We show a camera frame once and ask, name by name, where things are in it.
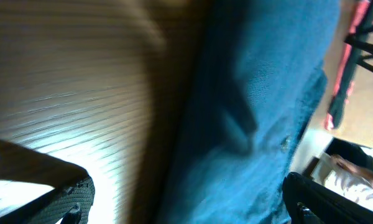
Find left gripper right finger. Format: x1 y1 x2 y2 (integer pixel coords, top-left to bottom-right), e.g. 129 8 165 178
282 172 373 224

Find navy blue shorts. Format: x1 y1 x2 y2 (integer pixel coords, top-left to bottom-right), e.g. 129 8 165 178
155 0 340 224

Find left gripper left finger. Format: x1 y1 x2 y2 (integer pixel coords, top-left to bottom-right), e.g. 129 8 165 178
0 176 95 224

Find red t-shirt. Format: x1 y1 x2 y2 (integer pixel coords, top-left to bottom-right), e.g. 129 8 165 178
324 0 373 131

